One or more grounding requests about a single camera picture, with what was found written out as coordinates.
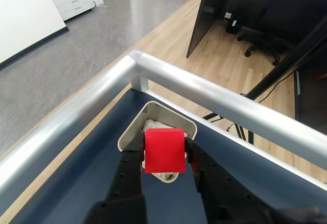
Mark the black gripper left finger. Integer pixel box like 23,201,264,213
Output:
83,131,149,224

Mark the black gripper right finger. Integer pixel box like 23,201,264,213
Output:
183,137,279,224

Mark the red cube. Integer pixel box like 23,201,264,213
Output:
144,128,188,175

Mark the beige open box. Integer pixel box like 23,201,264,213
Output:
117,101,198,184

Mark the dark blue table mat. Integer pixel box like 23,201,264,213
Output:
5,89,327,224

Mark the black desk panel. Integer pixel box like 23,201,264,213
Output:
186,0,242,59
293,68,327,131

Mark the black tripod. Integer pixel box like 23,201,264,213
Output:
202,12,327,146

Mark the black waste bin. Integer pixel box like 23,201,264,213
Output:
225,12,242,35

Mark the black office chair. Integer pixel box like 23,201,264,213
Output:
237,0,327,67

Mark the aluminium pipe frame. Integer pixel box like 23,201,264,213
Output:
0,49,327,204

